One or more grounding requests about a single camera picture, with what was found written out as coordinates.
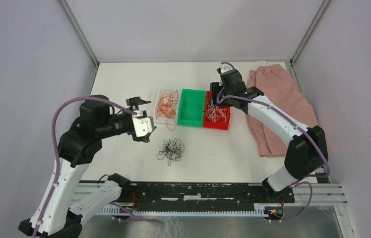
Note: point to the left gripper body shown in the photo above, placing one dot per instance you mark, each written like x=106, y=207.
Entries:
x=134, y=107

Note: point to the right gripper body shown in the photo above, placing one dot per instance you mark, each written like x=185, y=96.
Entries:
x=216, y=88

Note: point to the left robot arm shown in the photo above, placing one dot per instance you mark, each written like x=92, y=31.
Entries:
x=98, y=119

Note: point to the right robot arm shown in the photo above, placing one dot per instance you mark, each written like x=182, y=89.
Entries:
x=306, y=146

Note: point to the green plastic bin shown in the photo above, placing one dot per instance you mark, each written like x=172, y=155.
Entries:
x=191, y=107

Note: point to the red plastic bin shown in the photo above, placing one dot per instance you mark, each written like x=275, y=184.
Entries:
x=216, y=117

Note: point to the clear plastic bin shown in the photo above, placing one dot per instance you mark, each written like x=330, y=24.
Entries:
x=166, y=107

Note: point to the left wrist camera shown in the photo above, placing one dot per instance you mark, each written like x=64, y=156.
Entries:
x=143, y=126

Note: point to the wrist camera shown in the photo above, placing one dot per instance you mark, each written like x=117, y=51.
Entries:
x=224, y=67
x=143, y=126

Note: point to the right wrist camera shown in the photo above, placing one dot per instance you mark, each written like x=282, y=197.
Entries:
x=224, y=67

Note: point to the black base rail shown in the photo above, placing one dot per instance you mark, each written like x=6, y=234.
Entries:
x=200, y=197

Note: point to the white toothed cable duct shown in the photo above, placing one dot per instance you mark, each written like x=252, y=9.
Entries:
x=112, y=210

